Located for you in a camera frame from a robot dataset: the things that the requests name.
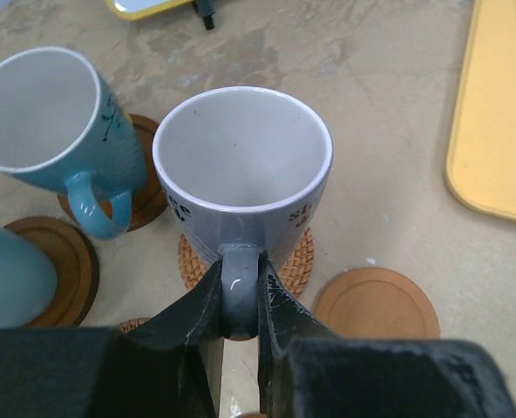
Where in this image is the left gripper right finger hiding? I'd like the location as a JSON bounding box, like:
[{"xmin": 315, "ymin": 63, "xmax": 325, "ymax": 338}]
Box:
[{"xmin": 257, "ymin": 253, "xmax": 516, "ymax": 417}]

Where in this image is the yellow tray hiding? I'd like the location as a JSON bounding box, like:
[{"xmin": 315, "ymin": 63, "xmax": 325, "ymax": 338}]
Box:
[{"xmin": 445, "ymin": 1, "xmax": 516, "ymax": 221}]

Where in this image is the large teal mug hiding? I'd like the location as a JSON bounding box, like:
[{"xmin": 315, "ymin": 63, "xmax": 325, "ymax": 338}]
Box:
[{"xmin": 0, "ymin": 227, "xmax": 58, "ymax": 328}]

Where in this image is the small whiteboard with wooden frame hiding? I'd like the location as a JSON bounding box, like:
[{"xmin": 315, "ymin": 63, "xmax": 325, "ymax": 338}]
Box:
[{"xmin": 105, "ymin": 0, "xmax": 215, "ymax": 30}]

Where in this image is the plain orange front coaster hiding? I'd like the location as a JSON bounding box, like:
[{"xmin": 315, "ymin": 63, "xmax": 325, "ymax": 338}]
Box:
[{"xmin": 314, "ymin": 267, "xmax": 440, "ymax": 339}]

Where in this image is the light woven front coaster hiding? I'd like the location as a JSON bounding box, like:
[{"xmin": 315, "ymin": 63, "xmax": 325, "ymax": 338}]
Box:
[{"xmin": 179, "ymin": 228, "xmax": 314, "ymax": 299}]

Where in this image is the blue patterned mug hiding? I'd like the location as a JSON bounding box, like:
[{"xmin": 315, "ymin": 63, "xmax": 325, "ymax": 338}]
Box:
[{"xmin": 0, "ymin": 46, "xmax": 147, "ymax": 239}]

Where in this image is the grey handled mug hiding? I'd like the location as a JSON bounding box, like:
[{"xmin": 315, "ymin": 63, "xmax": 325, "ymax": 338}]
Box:
[{"xmin": 153, "ymin": 86, "xmax": 334, "ymax": 340}]

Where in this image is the dark brown ringed coaster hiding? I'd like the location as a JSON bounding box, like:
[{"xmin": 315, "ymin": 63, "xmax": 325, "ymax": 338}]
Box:
[{"xmin": 57, "ymin": 109, "xmax": 166, "ymax": 239}]

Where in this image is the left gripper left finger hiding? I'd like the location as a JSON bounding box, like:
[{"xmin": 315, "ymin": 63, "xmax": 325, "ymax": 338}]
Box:
[{"xmin": 90, "ymin": 261, "xmax": 224, "ymax": 417}]

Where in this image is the plain orange coaster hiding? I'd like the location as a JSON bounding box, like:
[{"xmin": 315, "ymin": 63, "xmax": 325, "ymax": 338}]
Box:
[
  {"xmin": 236, "ymin": 412, "xmax": 267, "ymax": 418},
  {"xmin": 314, "ymin": 267, "xmax": 440, "ymax": 339}
]

